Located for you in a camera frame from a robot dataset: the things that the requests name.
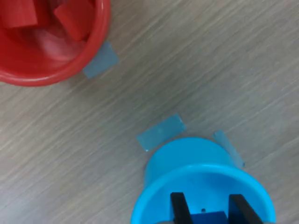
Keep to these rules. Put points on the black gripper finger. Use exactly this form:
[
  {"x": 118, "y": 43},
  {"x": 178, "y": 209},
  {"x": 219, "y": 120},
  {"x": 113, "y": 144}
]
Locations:
[
  {"x": 243, "y": 210},
  {"x": 181, "y": 207}
]

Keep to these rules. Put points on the blue cube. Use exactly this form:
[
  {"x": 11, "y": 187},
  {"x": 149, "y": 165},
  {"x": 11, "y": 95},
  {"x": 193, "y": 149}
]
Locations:
[{"x": 208, "y": 218}]

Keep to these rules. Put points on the red cube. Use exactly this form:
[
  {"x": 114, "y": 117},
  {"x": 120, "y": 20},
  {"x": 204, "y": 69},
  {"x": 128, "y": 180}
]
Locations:
[
  {"x": 18, "y": 14},
  {"x": 72, "y": 21}
]

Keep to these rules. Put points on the blue plastic cup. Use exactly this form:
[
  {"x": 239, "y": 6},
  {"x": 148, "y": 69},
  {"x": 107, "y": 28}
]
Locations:
[{"x": 163, "y": 163}]

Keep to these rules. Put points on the blue tape piece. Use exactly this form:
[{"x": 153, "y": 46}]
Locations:
[
  {"x": 161, "y": 131},
  {"x": 227, "y": 147},
  {"x": 101, "y": 60}
]

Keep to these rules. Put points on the red plastic cup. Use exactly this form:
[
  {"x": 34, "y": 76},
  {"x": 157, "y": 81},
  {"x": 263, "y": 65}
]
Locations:
[{"x": 14, "y": 70}]

